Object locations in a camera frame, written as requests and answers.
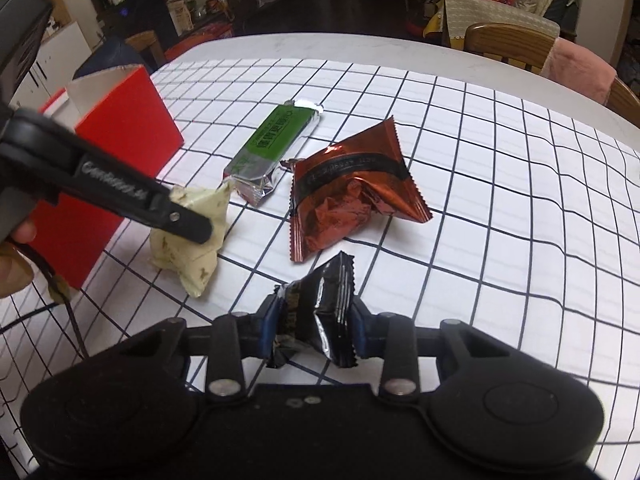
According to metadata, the red white cardboard box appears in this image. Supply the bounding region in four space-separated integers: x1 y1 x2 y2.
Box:
27 63 186 291

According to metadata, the wooden chair right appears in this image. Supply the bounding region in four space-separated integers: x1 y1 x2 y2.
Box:
464 23 639 126

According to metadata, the black snack packet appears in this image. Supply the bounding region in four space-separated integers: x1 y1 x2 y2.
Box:
268 252 357 368

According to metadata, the green snack bar packet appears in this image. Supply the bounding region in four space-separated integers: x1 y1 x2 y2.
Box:
224 99 323 207

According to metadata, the white grid tablecloth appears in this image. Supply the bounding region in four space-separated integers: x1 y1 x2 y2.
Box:
0 57 640 480

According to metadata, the person's left hand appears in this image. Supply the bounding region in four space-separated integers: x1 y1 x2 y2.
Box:
0 218 36 299

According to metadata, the cream snack packet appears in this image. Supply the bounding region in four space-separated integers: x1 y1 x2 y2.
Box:
149 179 234 298

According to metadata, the pink cloth on chair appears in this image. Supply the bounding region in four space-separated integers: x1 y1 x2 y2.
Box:
540 38 616 105

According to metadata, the white cabinet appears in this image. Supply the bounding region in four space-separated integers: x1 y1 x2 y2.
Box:
11 22 91 110

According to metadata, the brown red foil packet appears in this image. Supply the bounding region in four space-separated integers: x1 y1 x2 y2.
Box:
281 117 433 263

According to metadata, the sofa with cream cover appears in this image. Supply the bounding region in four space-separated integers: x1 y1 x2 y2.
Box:
422 0 578 50

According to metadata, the wooden chair with jacket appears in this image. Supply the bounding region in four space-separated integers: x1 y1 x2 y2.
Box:
74 29 170 79

